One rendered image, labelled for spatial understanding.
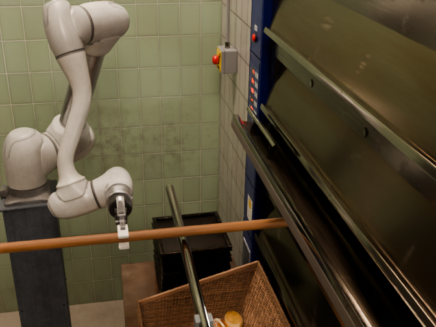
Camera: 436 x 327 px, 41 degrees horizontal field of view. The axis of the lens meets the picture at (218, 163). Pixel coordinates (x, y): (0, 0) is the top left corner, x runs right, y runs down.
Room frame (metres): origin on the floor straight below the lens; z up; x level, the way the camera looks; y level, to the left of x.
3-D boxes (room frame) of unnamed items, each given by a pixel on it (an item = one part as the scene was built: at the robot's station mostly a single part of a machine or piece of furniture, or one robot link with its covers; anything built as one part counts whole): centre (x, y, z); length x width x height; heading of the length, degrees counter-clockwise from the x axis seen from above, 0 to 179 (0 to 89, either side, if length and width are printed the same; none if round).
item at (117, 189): (1.70, 0.32, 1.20); 0.09 x 0.06 x 0.09; 102
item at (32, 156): (2.10, 0.76, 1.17); 0.18 x 0.16 x 0.22; 141
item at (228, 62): (2.49, -0.03, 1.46); 0.10 x 0.07 x 0.10; 11
